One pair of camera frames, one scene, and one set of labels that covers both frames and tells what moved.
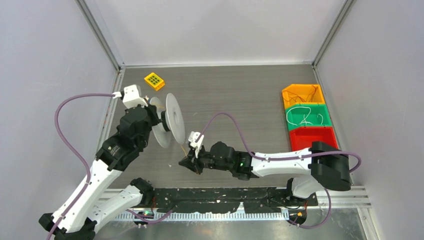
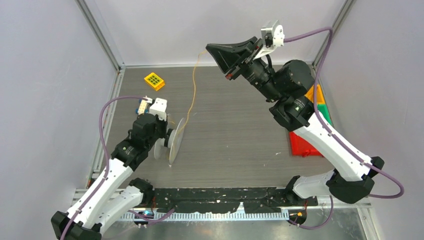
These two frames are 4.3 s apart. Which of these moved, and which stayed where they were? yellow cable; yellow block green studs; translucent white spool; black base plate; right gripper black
Moved: yellow cable; right gripper black; translucent white spool
Stayed: yellow block green studs; black base plate
